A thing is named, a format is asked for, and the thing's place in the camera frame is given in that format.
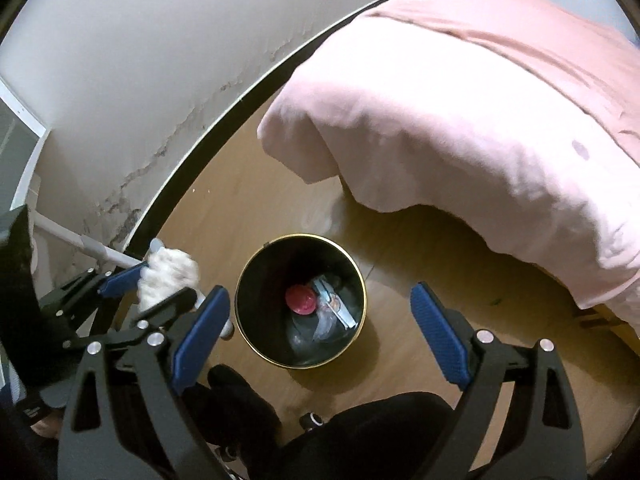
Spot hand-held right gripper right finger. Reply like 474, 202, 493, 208
410, 283, 588, 480

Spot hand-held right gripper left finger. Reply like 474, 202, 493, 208
57, 285, 236, 480

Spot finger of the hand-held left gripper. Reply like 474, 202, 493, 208
40, 262, 152, 318
62, 287, 199, 352

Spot white tissue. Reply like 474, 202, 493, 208
136, 247, 202, 315

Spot black bin with gold rim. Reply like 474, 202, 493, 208
234, 233, 368, 370

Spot person's left hand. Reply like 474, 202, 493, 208
30, 410, 63, 442

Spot white pole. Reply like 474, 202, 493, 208
31, 212, 151, 268

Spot red round lid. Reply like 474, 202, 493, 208
285, 284, 319, 317

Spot printed snack packet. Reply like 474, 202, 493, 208
312, 280, 359, 330

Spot clear plastic wrapper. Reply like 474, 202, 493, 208
287, 310, 353, 362

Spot person's black pants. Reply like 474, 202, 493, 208
197, 364, 453, 480

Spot pink blanket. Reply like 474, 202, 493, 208
257, 0, 640, 337

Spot white door frame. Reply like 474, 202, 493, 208
0, 80, 49, 221

